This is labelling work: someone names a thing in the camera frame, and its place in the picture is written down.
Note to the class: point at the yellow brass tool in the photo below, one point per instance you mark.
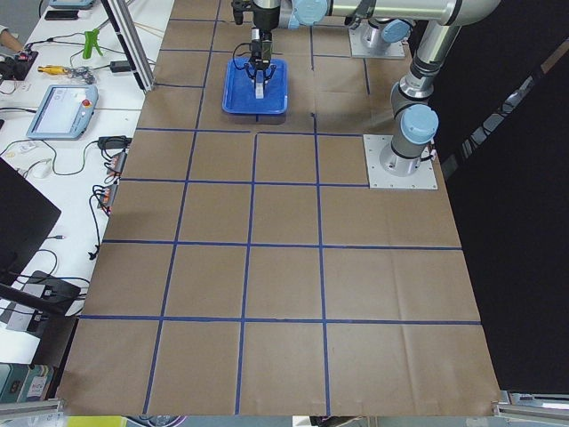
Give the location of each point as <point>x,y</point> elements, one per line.
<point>53,70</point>

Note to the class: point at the blue plastic tray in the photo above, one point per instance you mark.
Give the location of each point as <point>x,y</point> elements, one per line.
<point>239,95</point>

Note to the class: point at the aluminium frame post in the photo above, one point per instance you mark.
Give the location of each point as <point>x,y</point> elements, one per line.
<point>126,33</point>

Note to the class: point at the white block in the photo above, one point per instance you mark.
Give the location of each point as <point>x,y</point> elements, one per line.
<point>259,80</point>
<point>259,92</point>

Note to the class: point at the black monitor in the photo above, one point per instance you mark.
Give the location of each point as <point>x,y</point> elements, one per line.
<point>27,218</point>

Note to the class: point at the green clamp tool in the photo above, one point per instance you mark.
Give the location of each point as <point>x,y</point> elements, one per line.
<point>91,43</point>

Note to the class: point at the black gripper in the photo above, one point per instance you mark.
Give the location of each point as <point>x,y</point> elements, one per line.
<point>265,18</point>

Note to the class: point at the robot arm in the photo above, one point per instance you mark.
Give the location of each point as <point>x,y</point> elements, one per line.
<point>305,13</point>
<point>417,123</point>

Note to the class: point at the teach pendant tablet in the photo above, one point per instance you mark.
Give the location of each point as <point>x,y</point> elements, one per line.
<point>64,113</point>

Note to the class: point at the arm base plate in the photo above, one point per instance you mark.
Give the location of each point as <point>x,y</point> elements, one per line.
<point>387,170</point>
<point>366,42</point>

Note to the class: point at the black power adapter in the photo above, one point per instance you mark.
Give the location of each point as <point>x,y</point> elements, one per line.
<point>120,66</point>

